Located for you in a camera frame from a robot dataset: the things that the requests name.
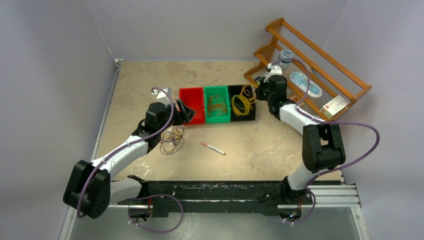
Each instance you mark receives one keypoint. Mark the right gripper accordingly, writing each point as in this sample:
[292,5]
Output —
[258,91]

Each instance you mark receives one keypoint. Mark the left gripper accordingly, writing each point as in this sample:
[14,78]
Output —
[180,119]

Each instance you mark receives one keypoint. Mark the red plastic bin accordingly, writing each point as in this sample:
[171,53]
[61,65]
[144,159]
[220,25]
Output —
[193,98]

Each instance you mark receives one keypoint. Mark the black plastic bin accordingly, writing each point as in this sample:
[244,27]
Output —
[242,102]

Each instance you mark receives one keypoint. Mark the green plastic bin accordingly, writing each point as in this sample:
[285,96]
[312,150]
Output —
[217,104]

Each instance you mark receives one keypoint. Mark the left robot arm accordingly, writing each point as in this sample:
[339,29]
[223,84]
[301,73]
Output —
[91,189]

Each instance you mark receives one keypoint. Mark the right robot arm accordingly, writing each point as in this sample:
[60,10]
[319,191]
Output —
[322,144]

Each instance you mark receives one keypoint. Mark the marker pen pack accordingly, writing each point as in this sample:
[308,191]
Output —
[259,79]

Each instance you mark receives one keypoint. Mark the orange spiral notebook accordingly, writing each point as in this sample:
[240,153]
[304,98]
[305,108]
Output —
[293,98]

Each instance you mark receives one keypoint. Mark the orange white marker pen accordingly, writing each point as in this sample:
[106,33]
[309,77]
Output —
[213,148]

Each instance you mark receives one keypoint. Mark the white round jar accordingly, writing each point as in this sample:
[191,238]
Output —
[285,58]

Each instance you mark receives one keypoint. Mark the blue blister pack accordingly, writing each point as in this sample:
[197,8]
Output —
[300,80]

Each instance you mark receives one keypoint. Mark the wooden shelf rack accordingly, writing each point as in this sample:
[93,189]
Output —
[330,75]

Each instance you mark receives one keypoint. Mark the white red box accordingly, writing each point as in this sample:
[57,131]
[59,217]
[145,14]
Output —
[334,106]

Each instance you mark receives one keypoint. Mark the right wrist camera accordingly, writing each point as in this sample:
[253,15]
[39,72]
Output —
[272,70]

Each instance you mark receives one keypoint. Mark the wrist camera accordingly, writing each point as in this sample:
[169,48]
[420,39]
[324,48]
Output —
[162,94]
[272,70]

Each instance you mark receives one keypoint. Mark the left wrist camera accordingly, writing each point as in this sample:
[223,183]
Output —
[162,94]

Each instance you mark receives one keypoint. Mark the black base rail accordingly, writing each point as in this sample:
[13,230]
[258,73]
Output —
[269,198]

